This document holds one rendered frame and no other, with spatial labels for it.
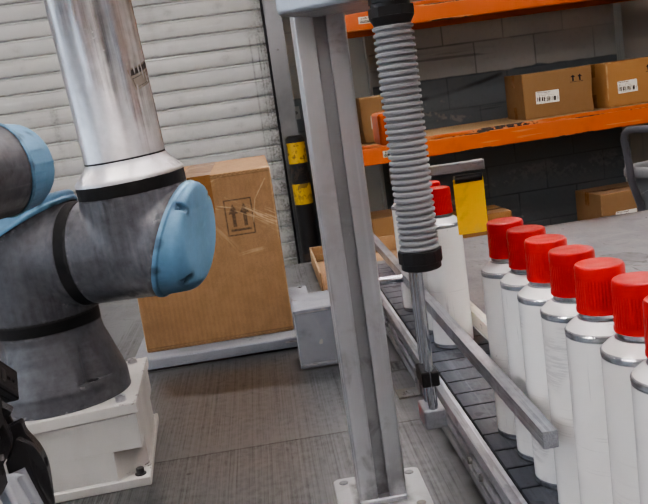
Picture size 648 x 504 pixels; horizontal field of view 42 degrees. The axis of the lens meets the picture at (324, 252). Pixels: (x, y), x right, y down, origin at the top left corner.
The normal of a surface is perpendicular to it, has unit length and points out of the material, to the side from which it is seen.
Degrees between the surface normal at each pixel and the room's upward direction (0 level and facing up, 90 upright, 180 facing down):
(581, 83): 90
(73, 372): 70
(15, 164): 82
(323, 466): 0
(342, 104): 90
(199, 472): 0
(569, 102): 91
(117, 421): 90
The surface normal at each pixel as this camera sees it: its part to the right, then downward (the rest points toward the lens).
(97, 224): -0.57, 0.28
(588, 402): -0.77, 0.22
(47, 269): -0.19, 0.29
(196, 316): 0.09, 0.18
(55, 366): 0.25, -0.21
